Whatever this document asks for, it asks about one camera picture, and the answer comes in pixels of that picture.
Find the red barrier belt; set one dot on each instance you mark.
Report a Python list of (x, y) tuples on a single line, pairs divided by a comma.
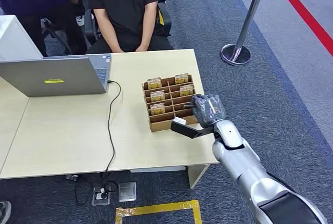
[(304, 13)]

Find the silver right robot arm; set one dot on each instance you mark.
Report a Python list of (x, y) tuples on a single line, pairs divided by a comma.
[(242, 163)]

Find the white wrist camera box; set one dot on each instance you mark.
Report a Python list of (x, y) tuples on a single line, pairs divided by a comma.
[(180, 121)]

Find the seated person's left forearm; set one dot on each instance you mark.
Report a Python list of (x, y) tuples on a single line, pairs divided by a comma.
[(147, 25)]

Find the cardboard slotted card holder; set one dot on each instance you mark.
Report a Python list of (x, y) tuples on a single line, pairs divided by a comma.
[(172, 110)]

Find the seated person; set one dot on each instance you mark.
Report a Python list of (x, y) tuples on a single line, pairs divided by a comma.
[(124, 1)]

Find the yellow printed card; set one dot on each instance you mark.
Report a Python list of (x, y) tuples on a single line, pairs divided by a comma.
[(157, 96), (187, 90), (181, 79), (154, 83), (157, 109)]

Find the grey laptop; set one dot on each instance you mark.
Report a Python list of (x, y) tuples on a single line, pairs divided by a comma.
[(52, 77)]

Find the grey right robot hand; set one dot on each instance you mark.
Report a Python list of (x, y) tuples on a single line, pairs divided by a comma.
[(208, 110)]

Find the chrome stanchion post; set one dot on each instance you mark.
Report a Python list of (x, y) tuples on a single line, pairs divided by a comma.
[(247, 22)]

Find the floor power socket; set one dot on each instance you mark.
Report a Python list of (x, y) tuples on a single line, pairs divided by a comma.
[(101, 196)]

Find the seated person's right forearm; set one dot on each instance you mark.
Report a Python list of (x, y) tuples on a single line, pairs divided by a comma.
[(105, 29)]

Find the yellow floor tape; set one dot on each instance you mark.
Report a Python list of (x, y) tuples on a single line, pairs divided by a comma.
[(158, 209)]

